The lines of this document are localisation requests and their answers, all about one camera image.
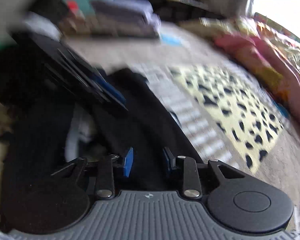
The left stack of folded clothes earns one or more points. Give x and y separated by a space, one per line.
115 18

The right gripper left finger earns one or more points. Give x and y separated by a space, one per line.
121 164

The red cloth item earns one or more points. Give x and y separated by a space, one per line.
73 6

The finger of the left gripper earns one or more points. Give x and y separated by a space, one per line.
107 87

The Mickey Mouse plush blanket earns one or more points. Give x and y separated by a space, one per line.
249 148

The floral pink yellow quilt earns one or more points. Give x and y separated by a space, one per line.
273 58

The black garment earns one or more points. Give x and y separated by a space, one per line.
143 124

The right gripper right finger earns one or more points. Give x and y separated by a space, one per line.
182 173

